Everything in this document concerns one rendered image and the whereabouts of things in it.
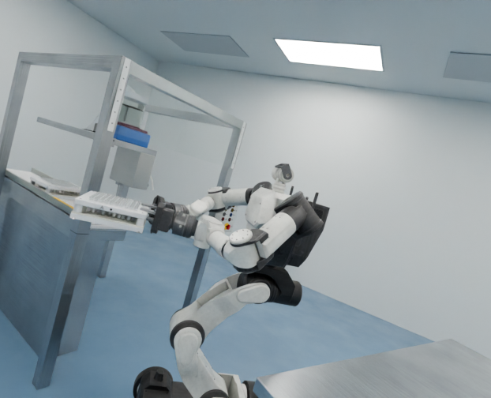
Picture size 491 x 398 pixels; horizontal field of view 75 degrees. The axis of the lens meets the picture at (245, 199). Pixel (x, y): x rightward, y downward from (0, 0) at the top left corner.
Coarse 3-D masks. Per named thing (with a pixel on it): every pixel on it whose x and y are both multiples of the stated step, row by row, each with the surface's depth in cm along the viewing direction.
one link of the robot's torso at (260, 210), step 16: (256, 192) 145; (272, 192) 131; (256, 208) 134; (272, 208) 127; (320, 208) 135; (256, 224) 130; (288, 240) 132; (304, 240) 135; (288, 256) 134; (304, 256) 136
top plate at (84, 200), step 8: (88, 192) 128; (96, 192) 133; (80, 200) 110; (88, 200) 113; (128, 200) 136; (96, 208) 112; (104, 208) 113; (112, 208) 113; (120, 208) 114; (128, 208) 118; (136, 216) 116; (144, 216) 116
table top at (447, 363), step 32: (384, 352) 104; (416, 352) 112; (448, 352) 120; (256, 384) 71; (288, 384) 72; (320, 384) 76; (352, 384) 80; (384, 384) 84; (416, 384) 89; (448, 384) 95; (480, 384) 101
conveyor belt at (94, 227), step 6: (6, 168) 241; (18, 174) 234; (24, 174) 240; (30, 174) 247; (30, 180) 224; (24, 186) 202; (72, 204) 191; (90, 228) 164; (96, 228) 167; (102, 228) 170; (108, 228) 173; (114, 228) 176
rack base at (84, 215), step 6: (84, 210) 116; (72, 216) 110; (78, 216) 111; (84, 216) 111; (90, 216) 112; (96, 216) 112; (102, 216) 114; (96, 222) 113; (102, 222) 113; (108, 222) 114; (114, 222) 114; (120, 222) 115; (126, 222) 117; (132, 222) 119; (144, 222) 125; (120, 228) 115; (126, 228) 115; (132, 228) 116; (138, 228) 116
